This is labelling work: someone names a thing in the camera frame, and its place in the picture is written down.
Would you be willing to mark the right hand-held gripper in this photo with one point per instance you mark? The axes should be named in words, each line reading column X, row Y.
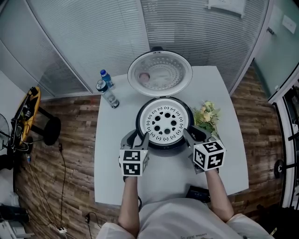
column 209, row 156

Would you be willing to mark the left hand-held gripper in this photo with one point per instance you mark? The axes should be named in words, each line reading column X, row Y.
column 133, row 163

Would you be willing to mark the white steamer tray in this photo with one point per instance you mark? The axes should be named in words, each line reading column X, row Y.
column 165, row 123

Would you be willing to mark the dark blue rice cooker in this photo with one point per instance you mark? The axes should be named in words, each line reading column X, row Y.
column 161, row 70

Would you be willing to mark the person's left forearm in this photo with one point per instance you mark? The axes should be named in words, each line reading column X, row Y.
column 129, row 205

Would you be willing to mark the person's right forearm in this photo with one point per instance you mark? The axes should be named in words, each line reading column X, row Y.
column 219, row 198

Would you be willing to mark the yellow artificial flower bunch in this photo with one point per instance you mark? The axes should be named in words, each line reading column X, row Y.
column 206, row 116

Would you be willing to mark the clear water bottle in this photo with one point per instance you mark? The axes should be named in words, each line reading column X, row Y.
column 111, row 98

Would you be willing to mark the black waist device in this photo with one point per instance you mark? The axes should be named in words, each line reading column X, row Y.
column 198, row 193

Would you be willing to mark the blue drink bottle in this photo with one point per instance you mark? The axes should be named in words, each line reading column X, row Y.
column 106, row 78

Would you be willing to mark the person's white shirt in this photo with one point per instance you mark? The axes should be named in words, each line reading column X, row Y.
column 184, row 221

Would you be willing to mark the black round wheel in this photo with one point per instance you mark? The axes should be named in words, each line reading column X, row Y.
column 278, row 168

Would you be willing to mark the black metal rack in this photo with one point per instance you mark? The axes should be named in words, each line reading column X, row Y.
column 294, row 137

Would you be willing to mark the small blue plug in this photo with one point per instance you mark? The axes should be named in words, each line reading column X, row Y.
column 28, row 158

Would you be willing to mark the round yellow side table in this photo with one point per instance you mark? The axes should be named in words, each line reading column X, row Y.
column 35, row 100

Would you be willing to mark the white power strip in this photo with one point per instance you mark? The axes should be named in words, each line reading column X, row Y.
column 62, row 230

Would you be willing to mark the black equipment with yellow tag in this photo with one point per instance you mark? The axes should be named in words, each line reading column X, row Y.
column 280, row 221

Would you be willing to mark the black standing fan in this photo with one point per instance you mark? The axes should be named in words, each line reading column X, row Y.
column 4, row 131

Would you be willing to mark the white paper notice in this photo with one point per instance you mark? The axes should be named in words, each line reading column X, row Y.
column 226, row 5

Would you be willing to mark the dark grey bag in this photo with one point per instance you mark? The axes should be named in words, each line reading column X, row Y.
column 14, row 213

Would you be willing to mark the small white door notice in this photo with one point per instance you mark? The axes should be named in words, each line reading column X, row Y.
column 289, row 24

